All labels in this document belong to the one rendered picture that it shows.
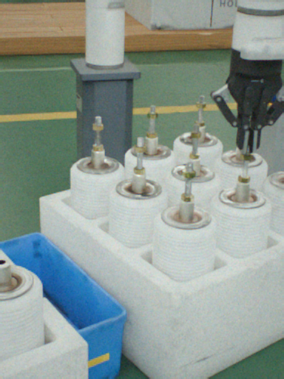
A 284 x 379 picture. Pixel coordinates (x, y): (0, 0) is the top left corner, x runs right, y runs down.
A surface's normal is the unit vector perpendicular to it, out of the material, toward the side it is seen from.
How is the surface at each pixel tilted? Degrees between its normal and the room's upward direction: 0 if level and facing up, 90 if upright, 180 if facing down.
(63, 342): 0
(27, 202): 0
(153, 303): 90
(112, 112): 90
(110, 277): 90
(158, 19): 90
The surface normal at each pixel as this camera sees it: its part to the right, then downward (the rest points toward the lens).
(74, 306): -0.82, 0.18
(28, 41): 0.26, 0.41
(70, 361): 0.56, 0.37
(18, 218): 0.04, -0.91
